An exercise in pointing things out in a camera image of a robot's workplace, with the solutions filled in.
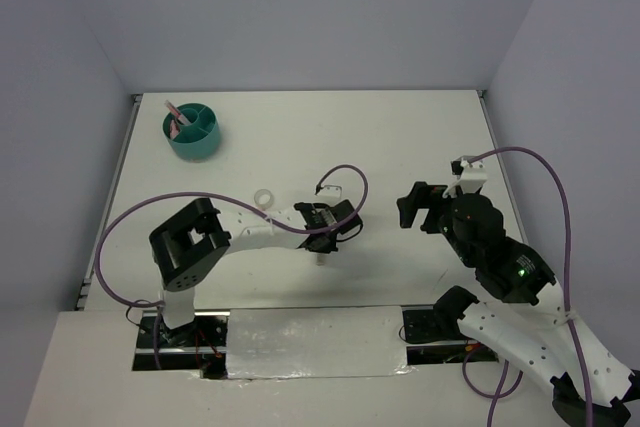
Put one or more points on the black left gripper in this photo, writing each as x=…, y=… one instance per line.
x=329, y=246

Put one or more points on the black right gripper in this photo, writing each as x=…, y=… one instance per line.
x=420, y=194

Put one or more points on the clear tape roll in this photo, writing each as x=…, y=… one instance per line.
x=263, y=199

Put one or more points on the red pink pen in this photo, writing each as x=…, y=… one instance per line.
x=178, y=115

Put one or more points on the pink capped highlighter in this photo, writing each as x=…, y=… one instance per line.
x=174, y=130

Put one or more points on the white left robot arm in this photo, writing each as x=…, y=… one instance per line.
x=188, y=245

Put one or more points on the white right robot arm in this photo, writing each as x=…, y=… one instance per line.
x=526, y=322

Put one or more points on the silver foil tape sheet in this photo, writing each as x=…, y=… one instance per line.
x=315, y=343

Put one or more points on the teal round compartment organizer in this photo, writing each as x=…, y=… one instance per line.
x=198, y=141

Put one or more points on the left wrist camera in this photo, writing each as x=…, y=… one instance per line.
x=329, y=192

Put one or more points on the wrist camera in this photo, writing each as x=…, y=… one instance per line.
x=329, y=192
x=470, y=176

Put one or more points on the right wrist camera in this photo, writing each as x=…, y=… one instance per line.
x=470, y=176

